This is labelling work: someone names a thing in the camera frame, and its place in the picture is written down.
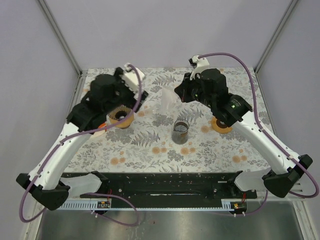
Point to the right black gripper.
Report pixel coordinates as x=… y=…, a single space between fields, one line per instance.
x=182 y=90

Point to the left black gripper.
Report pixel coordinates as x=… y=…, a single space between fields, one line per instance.
x=132 y=102

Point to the white paper coffee filter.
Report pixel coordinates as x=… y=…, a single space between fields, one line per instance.
x=168 y=98

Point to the clear glass dripper cone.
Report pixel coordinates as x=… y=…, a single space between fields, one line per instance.
x=156 y=109

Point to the grey glass carafe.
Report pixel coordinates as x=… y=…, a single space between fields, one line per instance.
x=180 y=130

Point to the orange coffee filter pack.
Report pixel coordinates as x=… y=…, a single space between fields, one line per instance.
x=101 y=132

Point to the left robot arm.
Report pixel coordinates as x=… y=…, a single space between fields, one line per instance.
x=107 y=92

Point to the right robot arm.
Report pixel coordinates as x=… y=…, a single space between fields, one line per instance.
x=285 y=166

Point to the floral tablecloth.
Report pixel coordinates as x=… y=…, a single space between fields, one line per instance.
x=147 y=145

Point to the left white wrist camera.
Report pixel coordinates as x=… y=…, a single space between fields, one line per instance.
x=129 y=76

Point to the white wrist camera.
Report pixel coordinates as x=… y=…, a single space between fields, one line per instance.
x=199 y=65
x=129 y=76

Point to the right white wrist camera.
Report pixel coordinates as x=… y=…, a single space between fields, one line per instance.
x=199 y=65

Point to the right aluminium frame post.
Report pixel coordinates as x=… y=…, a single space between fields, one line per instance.
x=276 y=34

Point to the aluminium frame post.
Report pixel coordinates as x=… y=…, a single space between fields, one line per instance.
x=59 y=35
x=276 y=34

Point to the left aluminium frame post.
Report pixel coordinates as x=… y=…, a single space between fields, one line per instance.
x=59 y=35

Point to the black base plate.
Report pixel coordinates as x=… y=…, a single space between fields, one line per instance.
x=125 y=186

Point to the white slotted cable duct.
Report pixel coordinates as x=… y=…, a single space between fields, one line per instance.
x=153 y=203

